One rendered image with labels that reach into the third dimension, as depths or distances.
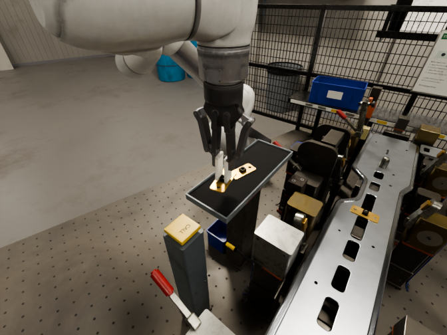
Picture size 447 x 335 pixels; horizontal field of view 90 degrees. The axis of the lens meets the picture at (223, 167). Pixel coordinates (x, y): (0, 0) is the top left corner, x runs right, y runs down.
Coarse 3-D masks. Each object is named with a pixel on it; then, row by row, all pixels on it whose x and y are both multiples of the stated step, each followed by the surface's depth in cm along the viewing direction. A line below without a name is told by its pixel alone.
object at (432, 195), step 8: (416, 192) 86; (424, 192) 85; (432, 192) 85; (416, 200) 85; (424, 200) 84; (440, 200) 81; (408, 208) 89; (416, 208) 87; (400, 224) 94; (400, 232) 96
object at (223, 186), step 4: (232, 172) 58; (220, 176) 55; (232, 176) 57; (220, 180) 55; (212, 184) 54; (216, 184) 54; (220, 184) 54; (224, 184) 54; (228, 184) 54; (212, 188) 53; (216, 188) 53; (220, 188) 53; (224, 188) 53
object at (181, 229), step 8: (184, 216) 53; (176, 224) 51; (184, 224) 51; (192, 224) 51; (168, 232) 50; (176, 232) 50; (184, 232) 50; (192, 232) 50; (176, 240) 49; (184, 240) 48
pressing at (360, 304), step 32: (416, 160) 100; (384, 192) 83; (352, 224) 71; (384, 224) 71; (320, 256) 62; (384, 256) 62; (320, 288) 55; (352, 288) 55; (288, 320) 50; (352, 320) 50
